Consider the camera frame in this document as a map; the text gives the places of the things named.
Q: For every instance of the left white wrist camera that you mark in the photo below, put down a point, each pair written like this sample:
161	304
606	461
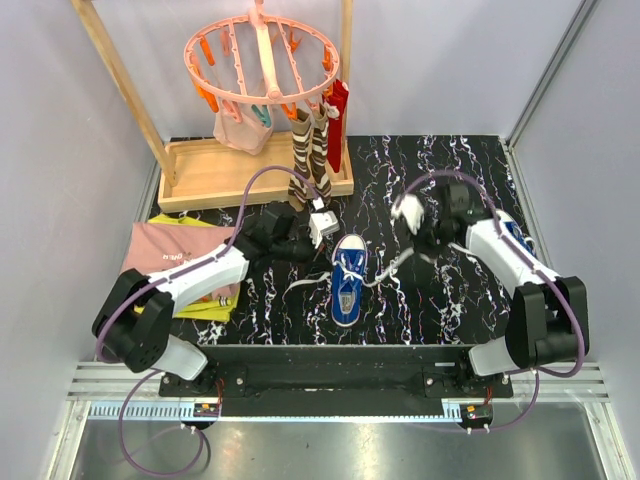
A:
322	222

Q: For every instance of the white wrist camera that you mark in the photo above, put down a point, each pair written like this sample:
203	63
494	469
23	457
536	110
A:
409	209
322	222

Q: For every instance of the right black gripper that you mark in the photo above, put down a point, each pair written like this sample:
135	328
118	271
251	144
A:
422	247

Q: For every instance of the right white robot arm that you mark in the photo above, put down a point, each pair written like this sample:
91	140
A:
548	313

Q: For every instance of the pink mesh laundry bag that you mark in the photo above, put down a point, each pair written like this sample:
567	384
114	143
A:
243	127

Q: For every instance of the brown striped sock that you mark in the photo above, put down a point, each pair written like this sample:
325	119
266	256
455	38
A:
319	153
301	138

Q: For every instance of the yellow folded t-shirt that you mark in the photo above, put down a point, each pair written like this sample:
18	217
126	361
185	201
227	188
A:
215	306

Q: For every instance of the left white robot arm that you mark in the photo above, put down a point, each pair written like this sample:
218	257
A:
133	326

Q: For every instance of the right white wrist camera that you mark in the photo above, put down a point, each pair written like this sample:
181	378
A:
409	209

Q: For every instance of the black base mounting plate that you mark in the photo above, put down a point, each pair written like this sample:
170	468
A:
341	372

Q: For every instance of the left brown striped sock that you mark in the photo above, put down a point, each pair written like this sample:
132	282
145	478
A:
301	138

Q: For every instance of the pink round clip hanger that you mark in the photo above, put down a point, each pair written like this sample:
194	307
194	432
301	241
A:
268	29

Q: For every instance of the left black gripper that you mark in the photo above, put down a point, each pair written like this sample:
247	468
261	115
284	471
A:
312	249

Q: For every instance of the right brown striped sock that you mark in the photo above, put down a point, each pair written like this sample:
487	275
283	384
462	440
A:
319	153

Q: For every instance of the wooden drying rack stand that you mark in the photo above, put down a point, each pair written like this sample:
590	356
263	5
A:
202	174

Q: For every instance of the blue sneaker with white laces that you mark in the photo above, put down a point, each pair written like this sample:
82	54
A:
347	279

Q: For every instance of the aluminium slotted rail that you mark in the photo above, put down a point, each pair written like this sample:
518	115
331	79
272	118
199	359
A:
301	409

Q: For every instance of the red hanging sock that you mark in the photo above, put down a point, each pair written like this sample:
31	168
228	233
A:
337	103

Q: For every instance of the pink folded t-shirt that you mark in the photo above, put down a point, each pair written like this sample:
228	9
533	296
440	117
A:
165	242

